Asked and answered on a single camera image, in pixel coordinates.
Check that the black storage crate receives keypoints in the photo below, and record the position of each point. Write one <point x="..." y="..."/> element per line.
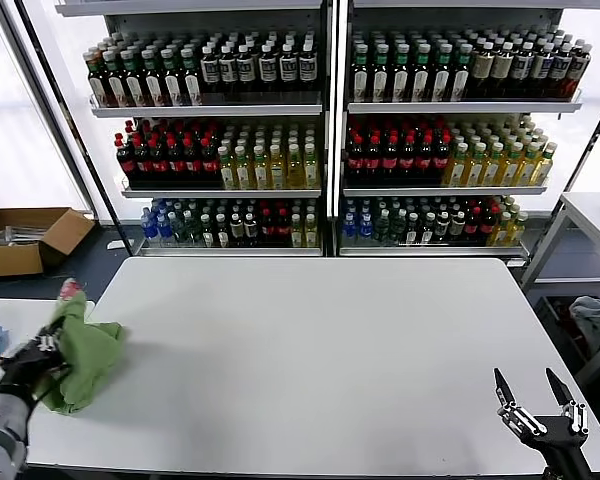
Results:
<point x="550" y="310"/>

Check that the green cap tea bottle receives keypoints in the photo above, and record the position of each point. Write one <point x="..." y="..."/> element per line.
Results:
<point x="401" y="80"/>
<point x="96" y="85"/>
<point x="171" y="84"/>
<point x="114" y="85"/>
<point x="151" y="85"/>
<point x="442" y="80"/>
<point x="422" y="80"/>
<point x="461" y="80"/>
<point x="360" y="80"/>
<point x="191" y="84"/>
<point x="132" y="85"/>
<point x="380" y="80"/>

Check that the brown cardboard box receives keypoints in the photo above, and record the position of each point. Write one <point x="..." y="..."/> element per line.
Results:
<point x="10" y="260"/>

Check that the small yellow drink bottle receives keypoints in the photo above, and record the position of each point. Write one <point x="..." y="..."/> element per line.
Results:
<point x="502" y="232"/>
<point x="310" y="234"/>
<point x="518" y="232"/>
<point x="297" y="234"/>

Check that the small white cap dark bottle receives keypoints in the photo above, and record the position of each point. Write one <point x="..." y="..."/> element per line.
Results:
<point x="208" y="232"/>
<point x="413" y="231"/>
<point x="222" y="232"/>
<point x="427" y="231"/>

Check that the small red cap cola bottle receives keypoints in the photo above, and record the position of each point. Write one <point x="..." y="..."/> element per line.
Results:
<point x="488" y="227"/>
<point x="282" y="229"/>
<point x="267" y="229"/>
<point x="473" y="227"/>

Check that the white paper scrap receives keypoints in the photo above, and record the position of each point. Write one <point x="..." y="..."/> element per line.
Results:
<point x="115" y="244"/>

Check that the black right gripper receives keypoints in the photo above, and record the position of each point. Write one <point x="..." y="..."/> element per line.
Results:
<point x="555" y="435"/>

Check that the grey metal shelving unit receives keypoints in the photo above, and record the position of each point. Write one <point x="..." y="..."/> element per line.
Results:
<point x="205" y="110"/>
<point x="455" y="107"/>

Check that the beige label dark bottle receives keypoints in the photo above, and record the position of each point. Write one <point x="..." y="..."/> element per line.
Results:
<point x="503" y="70"/>
<point x="482" y="70"/>

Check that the white label dark bottle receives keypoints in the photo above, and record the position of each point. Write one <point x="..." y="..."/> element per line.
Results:
<point x="268" y="70"/>
<point x="307" y="68"/>
<point x="210" y="70"/>
<point x="247" y="70"/>
<point x="228" y="70"/>
<point x="288" y="69"/>

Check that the small beige label bottle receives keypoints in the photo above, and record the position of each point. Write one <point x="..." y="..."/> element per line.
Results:
<point x="458" y="230"/>
<point x="443" y="230"/>
<point x="251" y="231"/>
<point x="237" y="231"/>

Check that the blue label dark bottle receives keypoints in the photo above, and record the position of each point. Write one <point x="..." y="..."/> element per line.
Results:
<point x="541" y="70"/>
<point x="560" y="71"/>
<point x="578" y="72"/>
<point x="522" y="70"/>

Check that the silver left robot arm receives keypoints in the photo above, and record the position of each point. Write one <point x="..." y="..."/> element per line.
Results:
<point x="0" y="425"/>

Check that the grey frame white table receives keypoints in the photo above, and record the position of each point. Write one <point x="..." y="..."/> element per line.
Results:
<point x="587" y="207"/>

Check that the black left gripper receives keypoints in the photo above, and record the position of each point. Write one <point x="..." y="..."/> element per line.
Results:
<point x="27" y="367"/>

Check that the grey crumpled cloth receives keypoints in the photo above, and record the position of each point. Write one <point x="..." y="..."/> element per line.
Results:
<point x="595" y="320"/>

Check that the light green polo shirt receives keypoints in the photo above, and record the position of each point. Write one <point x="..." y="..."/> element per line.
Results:
<point x="90" y="360"/>

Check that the small dark green bottle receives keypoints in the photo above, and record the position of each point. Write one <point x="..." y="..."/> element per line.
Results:
<point x="180" y="230"/>
<point x="398" y="230"/>
<point x="193" y="231"/>
<point x="382" y="230"/>

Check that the small blue drink bottle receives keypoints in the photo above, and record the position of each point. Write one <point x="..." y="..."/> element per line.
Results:
<point x="349" y="227"/>
<point x="164" y="229"/>
<point x="148" y="227"/>
<point x="365" y="227"/>

